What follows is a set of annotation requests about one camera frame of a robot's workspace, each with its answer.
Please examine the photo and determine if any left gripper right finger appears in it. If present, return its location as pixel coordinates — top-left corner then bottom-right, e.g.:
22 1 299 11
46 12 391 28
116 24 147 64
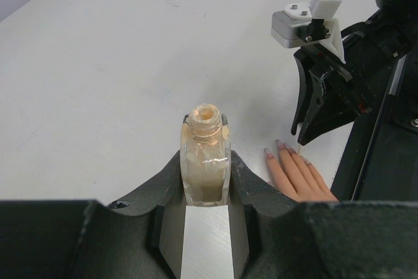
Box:
228 152 417 278

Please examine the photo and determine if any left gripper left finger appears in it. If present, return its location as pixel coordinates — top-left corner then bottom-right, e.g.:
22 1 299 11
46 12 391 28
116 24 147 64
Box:
1 155 185 278

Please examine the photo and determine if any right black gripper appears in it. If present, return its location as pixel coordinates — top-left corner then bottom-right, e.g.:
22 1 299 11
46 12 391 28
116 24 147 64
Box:
291 44 375 145

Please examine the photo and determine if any beige nail polish bottle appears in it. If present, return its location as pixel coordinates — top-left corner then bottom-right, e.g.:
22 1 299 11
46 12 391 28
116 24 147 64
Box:
180 104 231 207

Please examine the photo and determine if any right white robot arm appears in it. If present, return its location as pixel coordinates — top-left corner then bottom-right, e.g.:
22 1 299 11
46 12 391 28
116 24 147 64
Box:
291 0 417 145

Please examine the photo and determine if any person's hand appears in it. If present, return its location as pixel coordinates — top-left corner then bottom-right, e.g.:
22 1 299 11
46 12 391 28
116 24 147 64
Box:
264 140 338 203

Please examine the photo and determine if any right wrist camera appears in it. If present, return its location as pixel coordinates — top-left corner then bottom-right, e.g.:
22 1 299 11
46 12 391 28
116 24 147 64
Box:
271 0 346 63

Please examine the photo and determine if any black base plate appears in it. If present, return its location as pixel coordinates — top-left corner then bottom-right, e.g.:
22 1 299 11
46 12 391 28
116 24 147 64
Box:
331 50 417 201

